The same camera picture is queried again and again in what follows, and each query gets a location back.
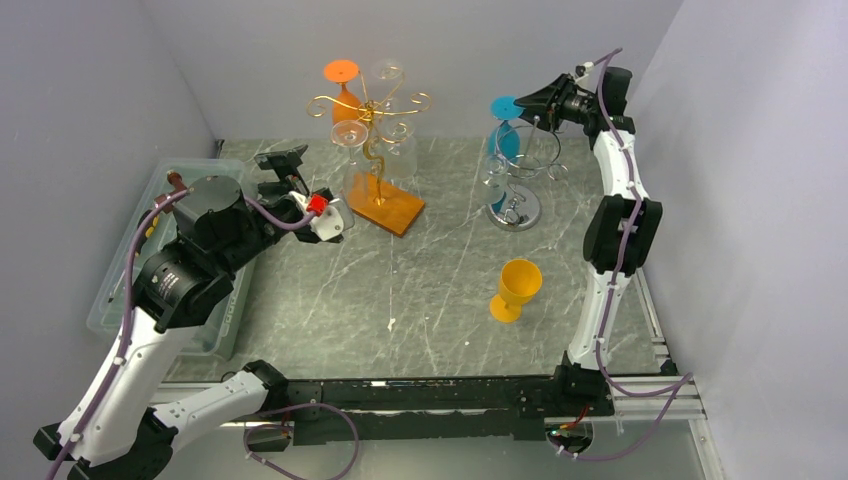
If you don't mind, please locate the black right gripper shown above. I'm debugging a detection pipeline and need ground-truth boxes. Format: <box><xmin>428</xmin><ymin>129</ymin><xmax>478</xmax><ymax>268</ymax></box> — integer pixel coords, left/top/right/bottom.
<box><xmin>515</xmin><ymin>75</ymin><xmax>600</xmax><ymax>133</ymax></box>

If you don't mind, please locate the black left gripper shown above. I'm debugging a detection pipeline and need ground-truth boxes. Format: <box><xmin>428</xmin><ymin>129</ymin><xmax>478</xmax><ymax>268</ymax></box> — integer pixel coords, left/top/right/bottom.
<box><xmin>217</xmin><ymin>145</ymin><xmax>313</xmax><ymax>274</ymax></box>

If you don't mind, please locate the chrome wire glass rack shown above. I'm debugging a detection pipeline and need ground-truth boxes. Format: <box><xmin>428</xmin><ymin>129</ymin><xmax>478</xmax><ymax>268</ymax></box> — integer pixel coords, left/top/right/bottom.
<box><xmin>485</xmin><ymin>116</ymin><xmax>569</xmax><ymax>232</ymax></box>

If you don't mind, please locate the blue plastic goblet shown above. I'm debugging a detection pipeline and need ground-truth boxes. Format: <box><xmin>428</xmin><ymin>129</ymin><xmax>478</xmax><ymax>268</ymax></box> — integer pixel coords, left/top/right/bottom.
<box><xmin>487</xmin><ymin>96</ymin><xmax>524</xmax><ymax>163</ymax></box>

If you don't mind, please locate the clear pink tinted glass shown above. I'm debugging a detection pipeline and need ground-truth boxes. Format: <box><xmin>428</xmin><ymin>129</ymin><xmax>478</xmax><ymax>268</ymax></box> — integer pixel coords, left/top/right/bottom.
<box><xmin>331</xmin><ymin>120</ymin><xmax>372</xmax><ymax>209</ymax></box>

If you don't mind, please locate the orange plastic goblet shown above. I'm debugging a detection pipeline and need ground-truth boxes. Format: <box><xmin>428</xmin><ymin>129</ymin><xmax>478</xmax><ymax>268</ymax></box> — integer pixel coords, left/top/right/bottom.
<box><xmin>323</xmin><ymin>59</ymin><xmax>362</xmax><ymax>124</ymax></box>

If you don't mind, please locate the clear tall glass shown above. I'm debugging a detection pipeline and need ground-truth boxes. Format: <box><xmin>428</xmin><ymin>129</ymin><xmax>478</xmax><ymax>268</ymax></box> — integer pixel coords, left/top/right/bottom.
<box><xmin>478</xmin><ymin>155</ymin><xmax>509</xmax><ymax>205</ymax></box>

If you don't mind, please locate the gold wire glass rack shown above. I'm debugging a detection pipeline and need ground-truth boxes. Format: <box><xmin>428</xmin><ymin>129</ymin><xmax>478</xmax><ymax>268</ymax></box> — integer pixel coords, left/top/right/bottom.
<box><xmin>307</xmin><ymin>66</ymin><xmax>432</xmax><ymax>238</ymax></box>

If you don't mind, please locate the clear small glass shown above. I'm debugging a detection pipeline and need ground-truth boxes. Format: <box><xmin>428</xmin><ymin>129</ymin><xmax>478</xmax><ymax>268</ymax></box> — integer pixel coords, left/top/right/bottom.
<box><xmin>380</xmin><ymin>116</ymin><xmax>418</xmax><ymax>180</ymax></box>

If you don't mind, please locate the clear wine glass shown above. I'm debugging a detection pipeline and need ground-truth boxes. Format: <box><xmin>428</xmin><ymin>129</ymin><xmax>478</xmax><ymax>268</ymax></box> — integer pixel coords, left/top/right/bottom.
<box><xmin>370</xmin><ymin>58</ymin><xmax>405</xmax><ymax>113</ymax></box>

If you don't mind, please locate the yellow plastic goblet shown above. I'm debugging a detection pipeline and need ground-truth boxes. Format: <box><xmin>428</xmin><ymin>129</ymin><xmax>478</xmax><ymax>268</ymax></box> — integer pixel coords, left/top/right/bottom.
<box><xmin>489</xmin><ymin>258</ymin><xmax>543</xmax><ymax>323</ymax></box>

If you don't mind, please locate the clear plastic storage box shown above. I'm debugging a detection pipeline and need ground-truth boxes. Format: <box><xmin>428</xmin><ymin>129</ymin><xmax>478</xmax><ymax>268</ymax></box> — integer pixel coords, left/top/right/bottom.
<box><xmin>85</xmin><ymin>158</ymin><xmax>258</xmax><ymax>360</ymax></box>

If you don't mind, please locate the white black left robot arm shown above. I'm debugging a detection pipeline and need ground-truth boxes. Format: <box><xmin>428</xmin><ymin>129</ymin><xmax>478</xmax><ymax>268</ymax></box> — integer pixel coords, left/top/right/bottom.
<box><xmin>33</xmin><ymin>145</ymin><xmax>347</xmax><ymax>479</ymax></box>

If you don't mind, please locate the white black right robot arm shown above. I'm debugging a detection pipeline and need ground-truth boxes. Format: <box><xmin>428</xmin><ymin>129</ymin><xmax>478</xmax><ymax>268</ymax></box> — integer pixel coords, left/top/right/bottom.
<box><xmin>514</xmin><ymin>62</ymin><xmax>663</xmax><ymax>415</ymax></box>

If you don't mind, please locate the brown bronze faucet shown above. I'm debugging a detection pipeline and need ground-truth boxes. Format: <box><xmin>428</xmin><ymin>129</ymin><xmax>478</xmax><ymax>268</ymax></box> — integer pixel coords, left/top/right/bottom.
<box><xmin>153</xmin><ymin>170</ymin><xmax>190</xmax><ymax>213</ymax></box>

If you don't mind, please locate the black yellow screwdriver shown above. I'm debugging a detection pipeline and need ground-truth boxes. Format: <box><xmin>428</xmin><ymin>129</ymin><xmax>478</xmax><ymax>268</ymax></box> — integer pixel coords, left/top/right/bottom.
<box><xmin>107</xmin><ymin>211</ymin><xmax>162</xmax><ymax>305</ymax></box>

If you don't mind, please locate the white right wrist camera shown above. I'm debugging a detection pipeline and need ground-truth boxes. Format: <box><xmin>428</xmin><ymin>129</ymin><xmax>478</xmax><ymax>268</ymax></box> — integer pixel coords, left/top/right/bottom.
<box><xmin>574</xmin><ymin>62</ymin><xmax>595</xmax><ymax>79</ymax></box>

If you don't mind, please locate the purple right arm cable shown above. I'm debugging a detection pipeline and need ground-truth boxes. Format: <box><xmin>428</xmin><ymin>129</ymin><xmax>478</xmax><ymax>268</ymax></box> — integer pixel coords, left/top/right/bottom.
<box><xmin>546</xmin><ymin>47</ymin><xmax>695</xmax><ymax>463</ymax></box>

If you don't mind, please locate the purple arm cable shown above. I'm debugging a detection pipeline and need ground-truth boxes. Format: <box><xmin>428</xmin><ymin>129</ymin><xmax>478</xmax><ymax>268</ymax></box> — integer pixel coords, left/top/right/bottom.
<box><xmin>546</xmin><ymin>47</ymin><xmax>695</xmax><ymax>463</ymax></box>
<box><xmin>44</xmin><ymin>188</ymin><xmax>361</xmax><ymax>480</ymax></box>

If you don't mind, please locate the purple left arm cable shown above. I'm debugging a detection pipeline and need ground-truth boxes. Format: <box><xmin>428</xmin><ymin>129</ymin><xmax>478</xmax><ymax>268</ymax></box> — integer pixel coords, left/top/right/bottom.
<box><xmin>44</xmin><ymin>188</ymin><xmax>361</xmax><ymax>480</ymax></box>

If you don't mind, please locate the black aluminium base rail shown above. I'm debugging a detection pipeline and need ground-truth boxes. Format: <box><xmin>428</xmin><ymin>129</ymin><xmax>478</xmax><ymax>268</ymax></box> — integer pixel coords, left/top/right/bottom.
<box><xmin>122</xmin><ymin>374</ymin><xmax>704</xmax><ymax>455</ymax></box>

